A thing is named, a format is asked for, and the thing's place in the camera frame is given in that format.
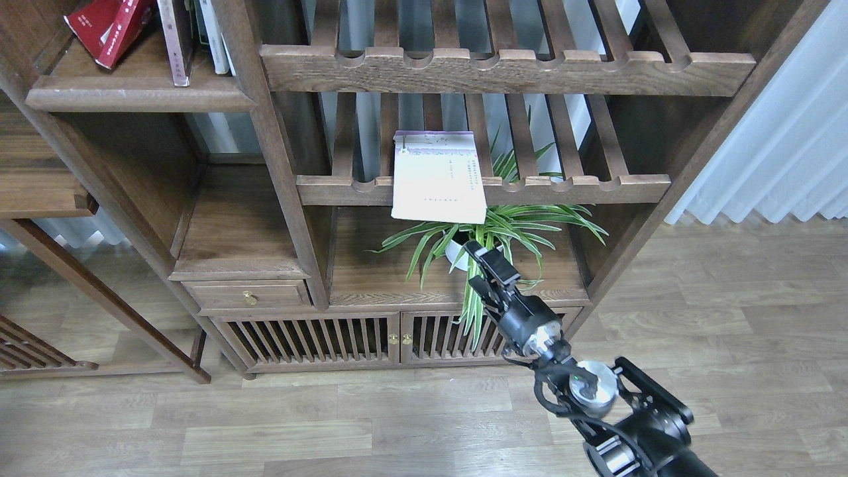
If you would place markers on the brass drawer knob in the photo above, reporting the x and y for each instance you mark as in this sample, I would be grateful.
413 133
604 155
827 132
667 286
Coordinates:
249 298

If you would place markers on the green spider plant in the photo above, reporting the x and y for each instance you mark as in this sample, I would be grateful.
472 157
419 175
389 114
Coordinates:
508 223

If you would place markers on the wooden side rack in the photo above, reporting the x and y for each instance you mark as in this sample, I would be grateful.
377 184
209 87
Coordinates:
23 355

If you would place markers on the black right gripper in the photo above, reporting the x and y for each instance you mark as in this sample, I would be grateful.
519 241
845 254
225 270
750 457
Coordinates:
528 325

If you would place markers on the white upright book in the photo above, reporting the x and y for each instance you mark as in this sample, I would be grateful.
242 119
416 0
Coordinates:
218 50

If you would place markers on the white pleated curtain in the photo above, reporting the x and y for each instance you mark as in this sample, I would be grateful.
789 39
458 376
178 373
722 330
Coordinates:
788 155

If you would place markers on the maroon book white characters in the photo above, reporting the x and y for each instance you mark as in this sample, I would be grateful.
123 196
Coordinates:
176 17

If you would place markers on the white plant pot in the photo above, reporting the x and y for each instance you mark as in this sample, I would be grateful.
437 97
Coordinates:
457 254

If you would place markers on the white lavender paperback book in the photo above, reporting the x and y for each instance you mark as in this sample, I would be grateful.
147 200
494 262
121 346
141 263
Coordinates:
437 178

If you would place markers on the red paperback book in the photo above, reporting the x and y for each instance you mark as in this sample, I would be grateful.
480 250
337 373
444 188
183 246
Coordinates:
107 29

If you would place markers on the green spine upright book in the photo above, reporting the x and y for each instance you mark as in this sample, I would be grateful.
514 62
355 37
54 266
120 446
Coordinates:
199 27

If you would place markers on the dark wooden bookshelf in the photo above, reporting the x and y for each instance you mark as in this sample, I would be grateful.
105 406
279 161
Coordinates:
278 178

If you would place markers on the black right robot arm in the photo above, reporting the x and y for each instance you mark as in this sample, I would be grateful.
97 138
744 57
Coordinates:
631 425

